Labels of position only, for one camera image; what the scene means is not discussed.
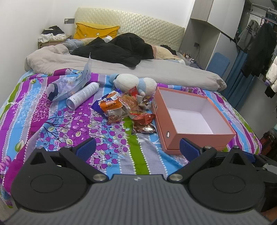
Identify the dark red snack packet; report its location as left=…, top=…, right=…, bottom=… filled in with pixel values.
left=130, top=112, right=156, bottom=134

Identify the black sesame paste packet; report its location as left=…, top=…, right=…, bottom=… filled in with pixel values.
left=136, top=95, right=151, bottom=110

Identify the orange snack packet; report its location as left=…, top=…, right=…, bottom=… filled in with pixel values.
left=99, top=99, right=123, bottom=113

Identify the red label clear snack bag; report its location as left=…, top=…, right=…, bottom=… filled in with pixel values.
left=119, top=93, right=143, bottom=119

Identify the colourful floral bed sheet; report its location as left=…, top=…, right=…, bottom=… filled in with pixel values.
left=0, top=68, right=262, bottom=209

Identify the white spray can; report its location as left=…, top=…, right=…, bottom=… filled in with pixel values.
left=66, top=82, right=100, bottom=110

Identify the pink cardboard box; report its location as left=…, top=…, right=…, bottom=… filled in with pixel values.
left=152, top=87, right=236, bottom=155

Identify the translucent blue plastic bag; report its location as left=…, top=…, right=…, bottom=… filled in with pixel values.
left=45, top=57, right=92, bottom=101

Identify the blue curtain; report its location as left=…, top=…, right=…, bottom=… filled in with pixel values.
left=221, top=50, right=253, bottom=111

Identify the blue white snack packet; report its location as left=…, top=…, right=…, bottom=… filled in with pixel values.
left=92, top=91, right=122, bottom=119

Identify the white puffer jacket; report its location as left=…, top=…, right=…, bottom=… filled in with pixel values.
left=266, top=56, right=277, bottom=93

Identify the blue chair back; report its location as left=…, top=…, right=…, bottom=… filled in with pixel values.
left=206, top=52, right=230, bottom=77

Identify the hanging dark jacket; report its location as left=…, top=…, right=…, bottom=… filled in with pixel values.
left=241, top=23, right=276, bottom=78

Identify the grey duvet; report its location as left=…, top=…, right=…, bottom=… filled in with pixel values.
left=24, top=44, right=227, bottom=91

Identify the white blue plush toy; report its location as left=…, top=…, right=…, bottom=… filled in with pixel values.
left=109, top=74, right=157, bottom=97

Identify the wooden nightstand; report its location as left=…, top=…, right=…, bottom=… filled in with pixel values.
left=38, top=35, right=71, bottom=49

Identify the grey hanging jacket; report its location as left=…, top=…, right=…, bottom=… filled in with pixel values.
left=237, top=20, right=261, bottom=53

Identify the clothes heap on nightstand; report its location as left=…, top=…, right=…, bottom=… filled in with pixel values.
left=38, top=26, right=67, bottom=43

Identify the beige pink pillow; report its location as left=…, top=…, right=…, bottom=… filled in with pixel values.
left=151, top=45, right=181, bottom=60

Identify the black clothes pile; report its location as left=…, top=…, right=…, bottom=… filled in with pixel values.
left=71, top=33, right=154, bottom=68

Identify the white wardrobe cabinet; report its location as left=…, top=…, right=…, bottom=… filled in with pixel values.
left=179, top=0, right=245, bottom=69

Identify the yellow pillow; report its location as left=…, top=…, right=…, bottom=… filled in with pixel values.
left=74, top=22, right=120, bottom=39

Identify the cream quilted headboard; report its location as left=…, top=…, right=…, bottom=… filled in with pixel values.
left=75, top=7, right=185, bottom=51

